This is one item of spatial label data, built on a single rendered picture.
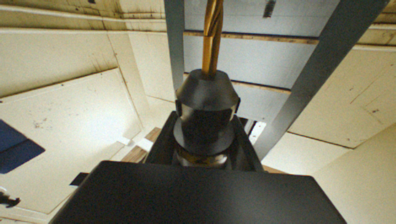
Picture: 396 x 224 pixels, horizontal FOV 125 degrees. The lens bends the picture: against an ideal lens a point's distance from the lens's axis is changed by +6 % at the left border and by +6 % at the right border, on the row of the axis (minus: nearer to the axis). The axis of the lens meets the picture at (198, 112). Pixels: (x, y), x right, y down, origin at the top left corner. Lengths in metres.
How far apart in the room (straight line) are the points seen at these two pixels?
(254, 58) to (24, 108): 1.18
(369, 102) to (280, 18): 0.88
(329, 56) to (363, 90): 0.60
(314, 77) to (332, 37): 0.13
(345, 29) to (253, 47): 0.25
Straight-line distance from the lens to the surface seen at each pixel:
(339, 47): 0.60
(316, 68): 0.59
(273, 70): 0.51
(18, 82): 1.07
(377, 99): 1.22
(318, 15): 0.53
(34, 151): 0.29
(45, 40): 1.09
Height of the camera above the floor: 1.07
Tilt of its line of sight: 37 degrees up
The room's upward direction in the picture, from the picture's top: 177 degrees counter-clockwise
